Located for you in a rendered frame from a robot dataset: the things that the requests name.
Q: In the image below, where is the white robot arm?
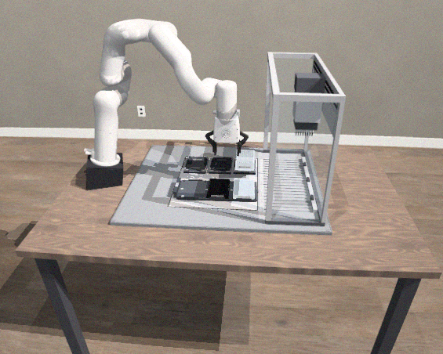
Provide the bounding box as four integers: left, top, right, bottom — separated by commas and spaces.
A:
84, 19, 240, 166

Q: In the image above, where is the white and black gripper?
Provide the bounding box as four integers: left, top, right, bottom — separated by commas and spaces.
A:
205, 116, 249, 156

